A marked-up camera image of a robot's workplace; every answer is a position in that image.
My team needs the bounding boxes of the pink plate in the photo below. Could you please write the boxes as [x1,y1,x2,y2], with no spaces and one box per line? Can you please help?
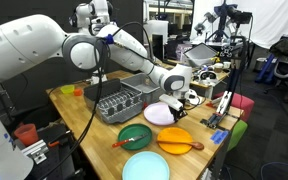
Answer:
[143,101,178,127]

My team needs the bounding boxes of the black camera stand frame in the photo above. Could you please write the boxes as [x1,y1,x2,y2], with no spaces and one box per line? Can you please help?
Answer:
[200,33,250,130]

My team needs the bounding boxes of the black cutlery caddy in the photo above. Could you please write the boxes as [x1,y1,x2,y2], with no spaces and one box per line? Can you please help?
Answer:
[83,78,122,102]

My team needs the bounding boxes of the light blue plate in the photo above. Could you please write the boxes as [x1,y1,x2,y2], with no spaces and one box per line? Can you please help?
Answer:
[121,151,171,180]

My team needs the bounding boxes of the red handled knife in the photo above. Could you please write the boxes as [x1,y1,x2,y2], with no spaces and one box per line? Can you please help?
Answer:
[111,133,148,149]

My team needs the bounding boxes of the green stool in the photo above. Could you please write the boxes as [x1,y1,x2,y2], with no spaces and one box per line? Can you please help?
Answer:
[226,119,249,153]

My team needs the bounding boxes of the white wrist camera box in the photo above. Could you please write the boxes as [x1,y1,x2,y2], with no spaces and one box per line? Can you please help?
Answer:
[158,93,185,113]

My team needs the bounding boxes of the pinkish red stool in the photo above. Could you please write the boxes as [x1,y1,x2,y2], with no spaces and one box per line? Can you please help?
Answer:
[213,91,256,123]

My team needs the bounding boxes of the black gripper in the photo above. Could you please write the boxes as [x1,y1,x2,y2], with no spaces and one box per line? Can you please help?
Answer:
[173,98,189,123]

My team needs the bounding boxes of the orange cup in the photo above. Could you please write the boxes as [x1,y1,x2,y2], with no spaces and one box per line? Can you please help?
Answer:
[73,87,84,97]

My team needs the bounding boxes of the wooden spoon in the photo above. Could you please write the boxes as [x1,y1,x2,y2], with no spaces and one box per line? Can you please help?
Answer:
[157,139,205,151]

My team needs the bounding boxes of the grey plastic bin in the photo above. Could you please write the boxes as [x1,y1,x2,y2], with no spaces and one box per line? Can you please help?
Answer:
[120,72,167,105]

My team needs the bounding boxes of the blue tape strips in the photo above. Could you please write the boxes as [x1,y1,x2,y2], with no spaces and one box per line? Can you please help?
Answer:
[210,129,230,145]

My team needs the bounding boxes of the green plate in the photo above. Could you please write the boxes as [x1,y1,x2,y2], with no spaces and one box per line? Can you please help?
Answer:
[117,123,153,151]

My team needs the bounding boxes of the steel wire dish rack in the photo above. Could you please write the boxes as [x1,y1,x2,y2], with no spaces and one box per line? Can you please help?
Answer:
[83,78,144,125]

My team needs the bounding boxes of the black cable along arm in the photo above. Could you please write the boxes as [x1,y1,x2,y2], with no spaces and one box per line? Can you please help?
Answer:
[38,21,153,180]

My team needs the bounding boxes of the red cup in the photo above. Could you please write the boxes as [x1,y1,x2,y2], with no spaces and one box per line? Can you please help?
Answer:
[13,123,40,147]

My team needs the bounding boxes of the orange handled black tool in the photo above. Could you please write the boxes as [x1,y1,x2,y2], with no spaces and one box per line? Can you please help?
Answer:
[47,131,73,149]

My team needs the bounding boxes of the black camera on tripod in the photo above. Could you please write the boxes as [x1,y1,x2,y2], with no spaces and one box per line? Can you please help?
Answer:
[193,0,253,43]

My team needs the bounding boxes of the orange plate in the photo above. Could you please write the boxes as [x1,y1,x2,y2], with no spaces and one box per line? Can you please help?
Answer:
[156,126,194,155]

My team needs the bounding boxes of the small green bowl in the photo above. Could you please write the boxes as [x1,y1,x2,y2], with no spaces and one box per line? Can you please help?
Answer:
[59,84,76,95]

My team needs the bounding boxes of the tilted grey bin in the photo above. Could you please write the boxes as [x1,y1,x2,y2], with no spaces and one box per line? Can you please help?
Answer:
[183,42,218,68]

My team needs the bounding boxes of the white robot arm with gripper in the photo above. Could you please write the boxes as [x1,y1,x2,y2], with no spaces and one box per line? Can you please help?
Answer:
[0,13,194,180]

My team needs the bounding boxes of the aluminium extrusion piece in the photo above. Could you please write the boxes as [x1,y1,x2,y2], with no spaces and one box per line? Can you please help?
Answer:
[21,139,50,165]

